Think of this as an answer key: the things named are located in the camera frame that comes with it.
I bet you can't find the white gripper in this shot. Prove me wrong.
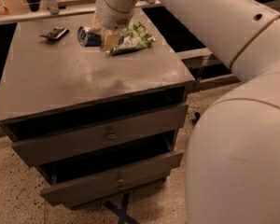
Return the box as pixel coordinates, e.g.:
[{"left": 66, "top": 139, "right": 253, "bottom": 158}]
[{"left": 91, "top": 0, "right": 134, "bottom": 51}]

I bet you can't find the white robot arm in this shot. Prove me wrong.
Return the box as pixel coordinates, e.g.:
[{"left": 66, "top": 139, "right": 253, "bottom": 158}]
[{"left": 96, "top": 0, "right": 280, "bottom": 224}]

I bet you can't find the grey drawer cabinet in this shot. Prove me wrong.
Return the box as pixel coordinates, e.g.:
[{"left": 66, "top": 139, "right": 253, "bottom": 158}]
[{"left": 0, "top": 7, "right": 195, "bottom": 209}]

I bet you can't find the blue silver redbull can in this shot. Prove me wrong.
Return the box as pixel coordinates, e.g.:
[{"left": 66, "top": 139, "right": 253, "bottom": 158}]
[{"left": 77, "top": 26, "right": 102, "bottom": 47}]

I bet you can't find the green snack bag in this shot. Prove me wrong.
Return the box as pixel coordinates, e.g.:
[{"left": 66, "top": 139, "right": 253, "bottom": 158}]
[{"left": 109, "top": 22, "right": 156, "bottom": 55}]

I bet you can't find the upper grey drawer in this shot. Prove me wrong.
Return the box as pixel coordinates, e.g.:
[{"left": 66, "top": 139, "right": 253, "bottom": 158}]
[{"left": 12, "top": 103, "right": 188, "bottom": 166}]

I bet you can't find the black table leg base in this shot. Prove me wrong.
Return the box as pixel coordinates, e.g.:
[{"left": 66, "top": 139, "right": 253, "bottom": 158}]
[{"left": 192, "top": 112, "right": 201, "bottom": 125}]

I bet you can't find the small dark snack bar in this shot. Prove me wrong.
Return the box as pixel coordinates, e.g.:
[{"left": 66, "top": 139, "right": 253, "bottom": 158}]
[{"left": 41, "top": 27, "right": 69, "bottom": 41}]

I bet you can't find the lower grey drawer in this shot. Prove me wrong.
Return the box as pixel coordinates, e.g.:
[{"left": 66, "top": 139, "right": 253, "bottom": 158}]
[{"left": 40, "top": 150, "right": 183, "bottom": 208}]

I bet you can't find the grey metal rail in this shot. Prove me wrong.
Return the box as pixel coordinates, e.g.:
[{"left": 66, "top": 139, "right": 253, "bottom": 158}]
[{"left": 0, "top": 0, "right": 280, "bottom": 27}]

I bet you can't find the grey lower shelf beam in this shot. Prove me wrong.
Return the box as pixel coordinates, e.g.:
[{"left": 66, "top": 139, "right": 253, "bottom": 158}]
[{"left": 176, "top": 48, "right": 212, "bottom": 69}]

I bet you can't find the grey drawer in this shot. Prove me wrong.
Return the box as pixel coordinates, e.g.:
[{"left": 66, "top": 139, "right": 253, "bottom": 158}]
[
  {"left": 12, "top": 103, "right": 188, "bottom": 166},
  {"left": 40, "top": 150, "right": 183, "bottom": 208}
]

